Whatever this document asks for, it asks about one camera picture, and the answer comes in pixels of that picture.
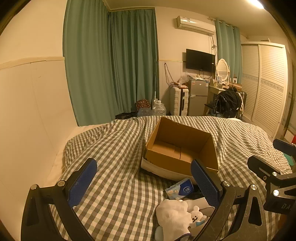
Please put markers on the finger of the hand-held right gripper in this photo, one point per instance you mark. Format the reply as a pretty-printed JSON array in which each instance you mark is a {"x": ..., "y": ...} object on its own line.
[
  {"x": 261, "y": 165},
  {"x": 283, "y": 147}
]

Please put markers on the white bear toy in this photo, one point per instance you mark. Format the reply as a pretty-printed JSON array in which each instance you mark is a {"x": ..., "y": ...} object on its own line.
[{"x": 197, "y": 216}]

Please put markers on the wooden chair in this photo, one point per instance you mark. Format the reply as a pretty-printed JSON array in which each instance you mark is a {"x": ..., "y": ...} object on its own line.
[{"x": 242, "y": 102}]

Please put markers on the black clothing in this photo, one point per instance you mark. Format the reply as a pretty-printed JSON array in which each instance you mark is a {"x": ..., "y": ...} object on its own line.
[{"x": 227, "y": 103}]

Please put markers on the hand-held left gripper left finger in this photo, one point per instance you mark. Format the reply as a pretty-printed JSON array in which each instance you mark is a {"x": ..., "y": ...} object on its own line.
[{"x": 83, "y": 183}]

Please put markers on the white suitcase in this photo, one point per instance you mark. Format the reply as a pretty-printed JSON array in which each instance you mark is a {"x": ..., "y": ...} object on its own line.
[{"x": 177, "y": 102}]

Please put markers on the white knit glove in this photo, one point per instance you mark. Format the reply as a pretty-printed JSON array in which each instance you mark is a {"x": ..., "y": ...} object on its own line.
[{"x": 171, "y": 215}]

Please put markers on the grey checked blanket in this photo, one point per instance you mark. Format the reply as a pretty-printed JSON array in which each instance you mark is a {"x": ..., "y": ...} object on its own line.
[{"x": 120, "y": 162}]

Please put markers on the white air conditioner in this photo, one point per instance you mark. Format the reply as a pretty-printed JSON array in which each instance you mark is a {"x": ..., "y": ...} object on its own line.
[{"x": 194, "y": 24}]

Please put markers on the blue tissue packet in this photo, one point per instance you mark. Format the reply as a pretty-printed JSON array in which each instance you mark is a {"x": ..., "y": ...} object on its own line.
[{"x": 181, "y": 188}]

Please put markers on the white louvred wardrobe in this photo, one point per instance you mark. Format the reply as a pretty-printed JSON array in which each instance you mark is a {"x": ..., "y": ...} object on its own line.
[{"x": 266, "y": 88}]

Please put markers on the brown cardboard box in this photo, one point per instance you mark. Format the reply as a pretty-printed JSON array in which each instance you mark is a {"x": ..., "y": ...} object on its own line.
[{"x": 178, "y": 148}]

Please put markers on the white dressing table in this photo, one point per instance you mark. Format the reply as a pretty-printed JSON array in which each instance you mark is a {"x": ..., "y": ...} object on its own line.
[{"x": 212, "y": 91}]

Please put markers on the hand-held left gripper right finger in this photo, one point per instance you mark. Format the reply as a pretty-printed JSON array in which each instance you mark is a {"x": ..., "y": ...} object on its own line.
[{"x": 205, "y": 185}]

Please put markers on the white cloth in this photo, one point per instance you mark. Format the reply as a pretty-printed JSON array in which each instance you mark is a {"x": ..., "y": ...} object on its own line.
[{"x": 157, "y": 169}]

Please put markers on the teal plastic object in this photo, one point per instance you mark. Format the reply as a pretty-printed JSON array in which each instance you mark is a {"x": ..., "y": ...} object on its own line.
[{"x": 291, "y": 160}]

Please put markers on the patterned bag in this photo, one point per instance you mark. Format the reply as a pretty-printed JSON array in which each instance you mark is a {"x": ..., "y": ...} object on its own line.
[{"x": 142, "y": 103}]

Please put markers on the green curtain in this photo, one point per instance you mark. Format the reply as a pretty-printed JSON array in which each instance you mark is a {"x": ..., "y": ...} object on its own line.
[
  {"x": 227, "y": 51},
  {"x": 134, "y": 62},
  {"x": 87, "y": 62}
]

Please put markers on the black wall television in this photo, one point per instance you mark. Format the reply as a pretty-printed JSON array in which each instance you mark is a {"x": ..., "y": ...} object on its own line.
[{"x": 200, "y": 60}]

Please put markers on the white oval mirror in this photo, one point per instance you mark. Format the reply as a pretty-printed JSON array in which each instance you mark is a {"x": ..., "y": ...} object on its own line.
[{"x": 222, "y": 68}]

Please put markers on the silver mini fridge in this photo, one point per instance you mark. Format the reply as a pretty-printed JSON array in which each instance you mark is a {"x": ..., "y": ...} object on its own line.
[{"x": 197, "y": 97}]

